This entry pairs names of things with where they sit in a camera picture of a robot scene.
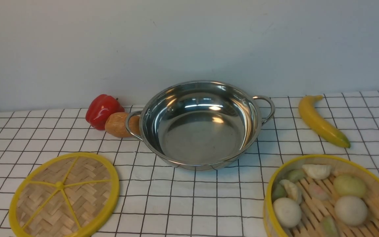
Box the woven bamboo steamer lid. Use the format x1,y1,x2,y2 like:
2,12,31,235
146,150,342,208
9,152,120,237

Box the bamboo steamer basket yellow rims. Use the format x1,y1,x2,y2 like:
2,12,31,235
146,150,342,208
263,154,379,237

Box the brown potato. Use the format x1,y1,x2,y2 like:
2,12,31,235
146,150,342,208
105,112,141,138

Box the white checkered tablecloth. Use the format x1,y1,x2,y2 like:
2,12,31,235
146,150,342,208
0,91,379,237

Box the red bell pepper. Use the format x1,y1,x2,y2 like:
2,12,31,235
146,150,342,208
85,94,125,130

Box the white green folded dumpling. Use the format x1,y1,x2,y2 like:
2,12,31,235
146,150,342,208
279,179,303,204

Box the yellow banana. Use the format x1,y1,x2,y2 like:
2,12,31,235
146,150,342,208
298,95,351,148

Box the white round bun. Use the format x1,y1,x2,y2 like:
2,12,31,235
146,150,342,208
334,196,368,226
272,197,302,228

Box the white pleated dumpling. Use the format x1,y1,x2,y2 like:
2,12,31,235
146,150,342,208
301,164,332,180

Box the pink shrimp dumpling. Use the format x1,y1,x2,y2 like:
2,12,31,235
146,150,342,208
308,183,330,201

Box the green leaf dumpling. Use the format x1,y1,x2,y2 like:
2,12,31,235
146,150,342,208
320,216,340,237

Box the stainless steel two-handled pot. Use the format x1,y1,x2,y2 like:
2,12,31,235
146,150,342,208
125,80,275,171

